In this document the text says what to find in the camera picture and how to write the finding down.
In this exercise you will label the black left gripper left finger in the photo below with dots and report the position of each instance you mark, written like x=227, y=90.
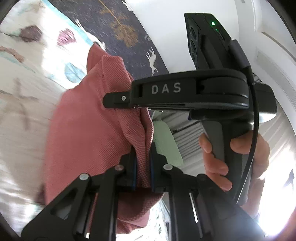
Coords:
x=88, y=203

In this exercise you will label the person's right hand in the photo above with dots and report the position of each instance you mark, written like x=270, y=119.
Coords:
x=216, y=169

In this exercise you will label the pink knit garment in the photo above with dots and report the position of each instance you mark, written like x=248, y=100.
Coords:
x=86, y=137

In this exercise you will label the white seashell print quilt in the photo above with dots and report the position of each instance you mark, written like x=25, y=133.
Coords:
x=43, y=53

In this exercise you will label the green pillow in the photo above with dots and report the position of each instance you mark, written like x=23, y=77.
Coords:
x=166, y=144

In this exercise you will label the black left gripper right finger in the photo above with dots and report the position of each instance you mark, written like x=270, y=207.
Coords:
x=199, y=209

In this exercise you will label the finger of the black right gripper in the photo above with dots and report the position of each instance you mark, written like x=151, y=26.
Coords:
x=117, y=100

